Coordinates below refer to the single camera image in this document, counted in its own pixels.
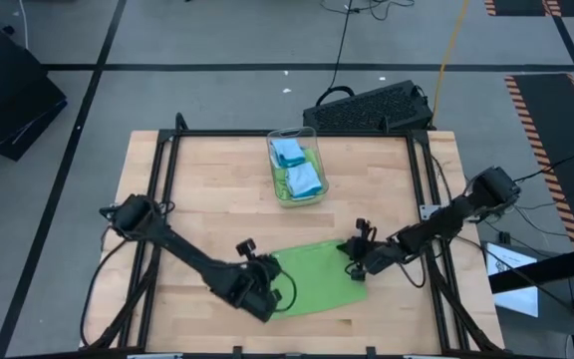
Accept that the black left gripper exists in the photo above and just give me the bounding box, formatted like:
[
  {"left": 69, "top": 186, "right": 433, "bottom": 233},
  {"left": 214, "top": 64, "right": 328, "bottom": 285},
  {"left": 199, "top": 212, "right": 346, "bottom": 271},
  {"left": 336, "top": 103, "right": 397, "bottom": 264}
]
[{"left": 224, "top": 237, "right": 284, "bottom": 324}]

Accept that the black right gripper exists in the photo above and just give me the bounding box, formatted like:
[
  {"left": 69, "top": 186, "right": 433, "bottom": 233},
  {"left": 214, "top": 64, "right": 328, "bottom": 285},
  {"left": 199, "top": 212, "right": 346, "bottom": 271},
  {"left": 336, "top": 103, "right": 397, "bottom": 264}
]
[{"left": 335, "top": 216, "right": 408, "bottom": 283}]

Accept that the green microfiber towel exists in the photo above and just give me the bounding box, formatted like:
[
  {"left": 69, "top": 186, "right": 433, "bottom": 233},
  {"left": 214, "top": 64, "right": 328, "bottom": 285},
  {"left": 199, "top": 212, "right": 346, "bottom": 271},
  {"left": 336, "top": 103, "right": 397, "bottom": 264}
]
[
  {"left": 268, "top": 238, "right": 369, "bottom": 321},
  {"left": 272, "top": 148, "right": 328, "bottom": 203}
]

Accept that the light blue microfiber towel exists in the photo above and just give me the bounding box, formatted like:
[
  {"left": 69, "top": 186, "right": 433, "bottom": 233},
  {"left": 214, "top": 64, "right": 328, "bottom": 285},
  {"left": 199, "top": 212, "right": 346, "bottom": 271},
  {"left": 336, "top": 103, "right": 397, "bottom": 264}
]
[
  {"left": 269, "top": 138, "right": 307, "bottom": 169},
  {"left": 284, "top": 162, "right": 324, "bottom": 199}
]

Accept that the clear plastic bin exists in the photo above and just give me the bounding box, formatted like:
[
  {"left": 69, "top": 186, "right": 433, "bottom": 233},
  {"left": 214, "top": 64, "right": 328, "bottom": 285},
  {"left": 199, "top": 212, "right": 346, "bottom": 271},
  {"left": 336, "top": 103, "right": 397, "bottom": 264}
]
[{"left": 265, "top": 127, "right": 330, "bottom": 208}]

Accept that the black perforated computer case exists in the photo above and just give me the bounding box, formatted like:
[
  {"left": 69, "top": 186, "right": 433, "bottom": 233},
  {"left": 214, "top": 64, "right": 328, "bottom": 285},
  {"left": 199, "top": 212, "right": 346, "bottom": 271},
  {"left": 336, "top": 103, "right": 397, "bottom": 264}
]
[{"left": 302, "top": 79, "right": 435, "bottom": 134}]

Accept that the white-screen monitor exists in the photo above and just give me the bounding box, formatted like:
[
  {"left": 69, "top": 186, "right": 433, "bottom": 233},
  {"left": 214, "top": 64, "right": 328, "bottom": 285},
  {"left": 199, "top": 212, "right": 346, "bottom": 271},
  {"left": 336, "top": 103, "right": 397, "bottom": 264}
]
[{"left": 485, "top": 241, "right": 540, "bottom": 319}]

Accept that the hazard-striped black floor mat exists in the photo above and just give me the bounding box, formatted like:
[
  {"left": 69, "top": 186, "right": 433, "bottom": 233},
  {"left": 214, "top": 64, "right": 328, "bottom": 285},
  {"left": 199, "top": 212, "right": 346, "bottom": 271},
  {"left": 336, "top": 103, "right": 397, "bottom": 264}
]
[
  {"left": 483, "top": 0, "right": 574, "bottom": 18},
  {"left": 503, "top": 73, "right": 574, "bottom": 250}
]

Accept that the large black floor case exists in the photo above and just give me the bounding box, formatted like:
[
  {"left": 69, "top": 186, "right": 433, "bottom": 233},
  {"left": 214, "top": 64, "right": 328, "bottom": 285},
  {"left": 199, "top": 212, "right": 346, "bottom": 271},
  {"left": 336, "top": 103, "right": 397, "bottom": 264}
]
[{"left": 0, "top": 27, "right": 69, "bottom": 162}]

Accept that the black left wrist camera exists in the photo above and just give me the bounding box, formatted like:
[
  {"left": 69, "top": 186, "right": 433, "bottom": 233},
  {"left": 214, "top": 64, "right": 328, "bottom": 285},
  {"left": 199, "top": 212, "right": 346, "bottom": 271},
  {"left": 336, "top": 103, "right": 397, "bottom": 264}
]
[{"left": 252, "top": 254, "right": 283, "bottom": 286}]

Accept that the black neighbouring rig frame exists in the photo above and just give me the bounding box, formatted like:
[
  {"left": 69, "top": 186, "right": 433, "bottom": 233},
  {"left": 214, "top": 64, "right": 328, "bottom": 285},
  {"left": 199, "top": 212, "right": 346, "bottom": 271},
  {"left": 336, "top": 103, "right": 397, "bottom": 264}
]
[{"left": 488, "top": 133, "right": 574, "bottom": 359}]

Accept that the black hanging cable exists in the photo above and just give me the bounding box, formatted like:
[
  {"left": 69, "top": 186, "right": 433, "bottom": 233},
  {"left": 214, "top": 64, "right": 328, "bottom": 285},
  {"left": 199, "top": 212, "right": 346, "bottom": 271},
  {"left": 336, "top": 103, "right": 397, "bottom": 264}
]
[{"left": 319, "top": 0, "right": 416, "bottom": 94}]

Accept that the yellow hanging cable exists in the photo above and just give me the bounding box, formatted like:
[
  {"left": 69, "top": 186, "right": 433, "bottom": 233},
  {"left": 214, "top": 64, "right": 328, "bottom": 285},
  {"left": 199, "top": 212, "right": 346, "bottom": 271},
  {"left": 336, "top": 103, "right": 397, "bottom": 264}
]
[{"left": 429, "top": 0, "right": 470, "bottom": 129}]

